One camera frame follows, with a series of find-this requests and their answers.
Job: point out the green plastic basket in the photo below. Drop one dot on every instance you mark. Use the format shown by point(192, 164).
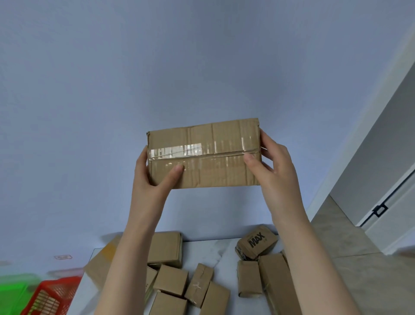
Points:
point(11, 295)

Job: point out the person's left hand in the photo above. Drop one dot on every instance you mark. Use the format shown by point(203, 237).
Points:
point(146, 201)

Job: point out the person's left forearm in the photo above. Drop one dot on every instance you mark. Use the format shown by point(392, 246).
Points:
point(129, 269)

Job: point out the red-framed wall label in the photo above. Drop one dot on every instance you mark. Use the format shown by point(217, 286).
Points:
point(63, 257)

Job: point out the pile of brown cardboard boxes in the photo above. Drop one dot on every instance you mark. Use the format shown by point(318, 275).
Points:
point(170, 279)

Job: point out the white door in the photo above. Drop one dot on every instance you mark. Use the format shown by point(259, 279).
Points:
point(398, 220)

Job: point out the person's right hand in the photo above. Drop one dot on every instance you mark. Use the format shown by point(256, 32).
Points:
point(282, 185)

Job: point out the person's right forearm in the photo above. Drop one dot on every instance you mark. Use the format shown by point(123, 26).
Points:
point(311, 269)

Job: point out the black door latch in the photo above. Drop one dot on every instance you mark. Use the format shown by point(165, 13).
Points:
point(380, 211)

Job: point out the yellow-taped cardboard box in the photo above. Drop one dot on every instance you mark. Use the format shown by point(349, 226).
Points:
point(103, 259)

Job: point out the clear-taped cardboard box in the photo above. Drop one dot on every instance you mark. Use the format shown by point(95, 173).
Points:
point(207, 136)

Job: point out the red plastic basket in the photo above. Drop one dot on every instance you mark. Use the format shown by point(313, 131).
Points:
point(52, 288)

